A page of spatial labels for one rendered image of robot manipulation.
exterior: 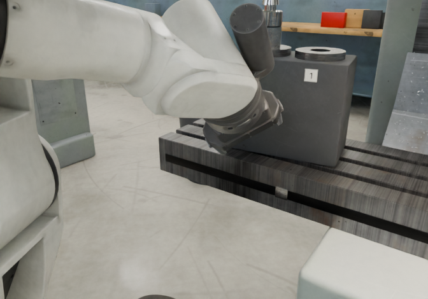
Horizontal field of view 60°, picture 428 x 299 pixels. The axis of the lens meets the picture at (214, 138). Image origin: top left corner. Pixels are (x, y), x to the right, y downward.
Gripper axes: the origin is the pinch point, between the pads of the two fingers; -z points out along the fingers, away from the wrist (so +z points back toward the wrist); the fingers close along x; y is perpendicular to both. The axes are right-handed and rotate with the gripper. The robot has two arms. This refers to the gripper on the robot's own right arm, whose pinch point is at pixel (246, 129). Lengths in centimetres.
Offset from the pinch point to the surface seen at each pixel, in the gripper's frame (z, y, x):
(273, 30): -3.3, 15.9, 12.9
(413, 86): -35, 3, 40
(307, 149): -11.6, -4.7, 8.0
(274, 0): -0.8, 19.8, 15.3
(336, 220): -10.8, -18.2, 6.0
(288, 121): -9.0, 1.0, 7.5
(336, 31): -302, 167, 129
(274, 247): -148, -8, -17
